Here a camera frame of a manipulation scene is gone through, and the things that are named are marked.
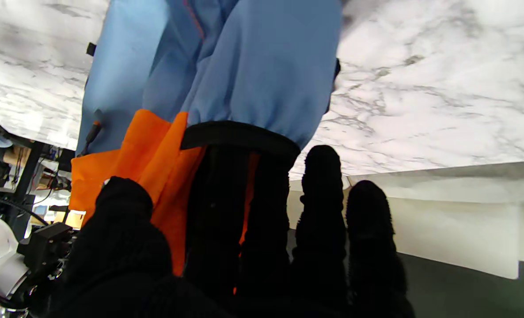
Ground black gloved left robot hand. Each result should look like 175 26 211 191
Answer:
50 145 415 318

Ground orange and blue backpack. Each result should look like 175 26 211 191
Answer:
70 0 345 277

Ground black equipment rack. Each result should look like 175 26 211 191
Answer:
0 110 87 230

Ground cream white sofa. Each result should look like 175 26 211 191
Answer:
288 160 524 280

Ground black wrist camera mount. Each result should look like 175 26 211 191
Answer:
17 222 75 273

